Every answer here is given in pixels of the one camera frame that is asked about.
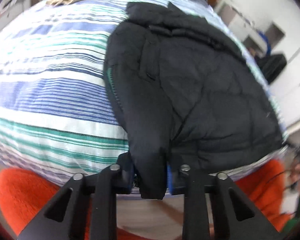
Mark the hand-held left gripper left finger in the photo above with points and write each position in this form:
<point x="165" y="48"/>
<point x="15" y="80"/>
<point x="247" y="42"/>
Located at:
<point x="122" y="177"/>

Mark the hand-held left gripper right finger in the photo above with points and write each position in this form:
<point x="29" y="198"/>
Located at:
<point x="170" y="181"/>

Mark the black puffer jacket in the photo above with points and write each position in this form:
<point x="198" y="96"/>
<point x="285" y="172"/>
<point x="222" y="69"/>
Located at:
<point x="202" y="92"/>

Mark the black bag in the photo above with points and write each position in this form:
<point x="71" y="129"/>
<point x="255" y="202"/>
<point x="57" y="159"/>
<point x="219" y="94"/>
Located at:
<point x="272" y="65"/>

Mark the green shirt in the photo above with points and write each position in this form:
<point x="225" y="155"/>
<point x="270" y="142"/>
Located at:
<point x="298" y="210"/>

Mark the blue cloth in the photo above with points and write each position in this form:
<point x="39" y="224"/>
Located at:
<point x="266" y="40"/>

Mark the striped bed quilt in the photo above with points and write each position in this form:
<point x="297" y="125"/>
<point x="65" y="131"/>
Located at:
<point x="52" y="92"/>

